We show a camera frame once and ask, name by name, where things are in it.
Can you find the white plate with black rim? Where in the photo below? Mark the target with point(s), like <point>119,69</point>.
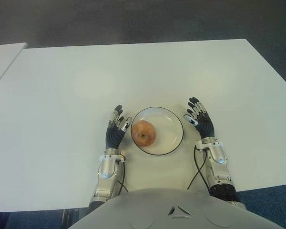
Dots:
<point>168,133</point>

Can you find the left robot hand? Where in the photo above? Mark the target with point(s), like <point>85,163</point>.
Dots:
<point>113,138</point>

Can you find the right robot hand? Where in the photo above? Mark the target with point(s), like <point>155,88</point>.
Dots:
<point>206,126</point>

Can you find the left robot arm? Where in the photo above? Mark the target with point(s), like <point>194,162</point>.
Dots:
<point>108,171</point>

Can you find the red yellow apple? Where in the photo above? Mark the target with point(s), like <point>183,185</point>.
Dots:
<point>143,133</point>

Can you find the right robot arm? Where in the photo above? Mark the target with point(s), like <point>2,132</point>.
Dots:
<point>219,167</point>

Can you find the neighbouring white table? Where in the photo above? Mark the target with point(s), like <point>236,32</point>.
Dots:
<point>4,62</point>

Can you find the grey robot torso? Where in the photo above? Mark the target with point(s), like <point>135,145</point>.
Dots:
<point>181,212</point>

